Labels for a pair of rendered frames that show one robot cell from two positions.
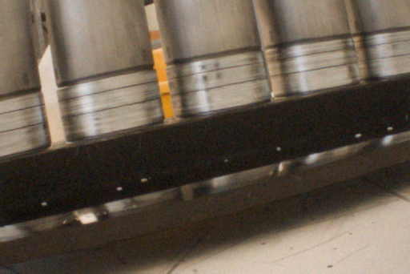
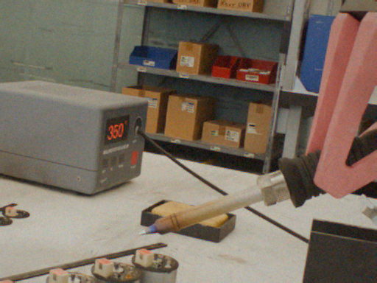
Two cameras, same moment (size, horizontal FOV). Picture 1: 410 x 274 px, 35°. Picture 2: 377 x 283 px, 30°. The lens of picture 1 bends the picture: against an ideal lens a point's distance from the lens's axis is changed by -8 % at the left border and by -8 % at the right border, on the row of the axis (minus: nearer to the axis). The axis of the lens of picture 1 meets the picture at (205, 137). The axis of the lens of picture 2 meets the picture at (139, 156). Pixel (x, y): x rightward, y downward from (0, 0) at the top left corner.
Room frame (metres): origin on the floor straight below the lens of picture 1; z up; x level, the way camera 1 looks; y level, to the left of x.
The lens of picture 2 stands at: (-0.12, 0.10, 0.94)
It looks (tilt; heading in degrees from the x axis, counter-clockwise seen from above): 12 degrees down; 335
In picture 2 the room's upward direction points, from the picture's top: 6 degrees clockwise
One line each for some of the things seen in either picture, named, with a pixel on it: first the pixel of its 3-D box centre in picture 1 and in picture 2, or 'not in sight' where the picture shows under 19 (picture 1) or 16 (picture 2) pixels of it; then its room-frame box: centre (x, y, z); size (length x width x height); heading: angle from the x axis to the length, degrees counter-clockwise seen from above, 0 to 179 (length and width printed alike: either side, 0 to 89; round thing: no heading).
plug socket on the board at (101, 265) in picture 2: not in sight; (105, 267); (0.18, -0.02, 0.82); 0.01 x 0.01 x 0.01; 21
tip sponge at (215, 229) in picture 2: not in sight; (188, 219); (0.42, -0.21, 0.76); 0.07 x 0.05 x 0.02; 43
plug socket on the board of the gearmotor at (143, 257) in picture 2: not in sight; (145, 257); (0.19, -0.05, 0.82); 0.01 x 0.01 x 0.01; 21
